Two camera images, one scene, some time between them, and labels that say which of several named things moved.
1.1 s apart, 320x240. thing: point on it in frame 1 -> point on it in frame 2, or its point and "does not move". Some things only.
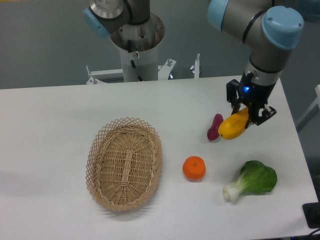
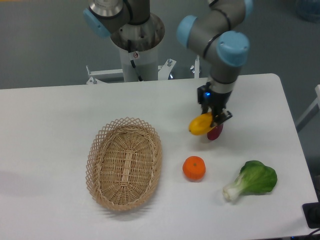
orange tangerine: [194, 168] does not move
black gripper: [251, 93] -> [219, 101]
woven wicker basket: [123, 163] does not move
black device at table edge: [312, 212] does not move
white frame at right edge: [312, 111] does not move
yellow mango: [232, 125] -> [201, 124]
